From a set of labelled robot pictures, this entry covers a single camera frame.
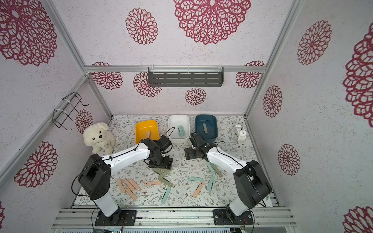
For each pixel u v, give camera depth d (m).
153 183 0.86
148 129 1.10
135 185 0.85
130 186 0.83
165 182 0.85
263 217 0.76
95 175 0.47
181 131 1.09
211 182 0.85
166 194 0.81
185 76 0.92
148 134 1.06
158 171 0.90
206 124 1.13
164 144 0.71
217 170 0.91
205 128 1.11
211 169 0.90
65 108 0.76
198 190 0.83
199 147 0.68
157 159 0.72
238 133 0.96
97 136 0.86
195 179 0.87
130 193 0.81
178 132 1.08
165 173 0.90
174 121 1.18
